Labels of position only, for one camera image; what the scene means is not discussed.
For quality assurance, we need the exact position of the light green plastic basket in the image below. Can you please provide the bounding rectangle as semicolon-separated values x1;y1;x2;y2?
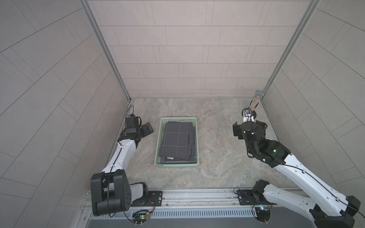
155;117;199;167

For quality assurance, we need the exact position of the dark grey checked pillowcase back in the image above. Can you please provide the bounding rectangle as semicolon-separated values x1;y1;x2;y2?
159;121;197;164

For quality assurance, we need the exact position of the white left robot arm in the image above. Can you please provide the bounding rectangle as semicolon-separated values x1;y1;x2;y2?
90;114;154;216

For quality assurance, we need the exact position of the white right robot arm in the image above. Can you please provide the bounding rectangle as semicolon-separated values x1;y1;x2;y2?
232;108;361;228

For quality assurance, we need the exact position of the right round circuit board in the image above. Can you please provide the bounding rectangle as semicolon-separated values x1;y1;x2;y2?
253;206;271;223

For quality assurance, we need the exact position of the left green circuit board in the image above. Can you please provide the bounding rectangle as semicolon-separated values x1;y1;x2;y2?
132;210;153;226

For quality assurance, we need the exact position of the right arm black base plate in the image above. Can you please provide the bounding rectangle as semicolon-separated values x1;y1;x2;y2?
233;188;275;206

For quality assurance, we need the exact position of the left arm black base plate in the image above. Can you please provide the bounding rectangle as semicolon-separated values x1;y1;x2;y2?
131;191;163;207

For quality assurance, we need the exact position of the aluminium front rail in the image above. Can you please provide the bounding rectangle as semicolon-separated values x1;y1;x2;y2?
73;187;316;228

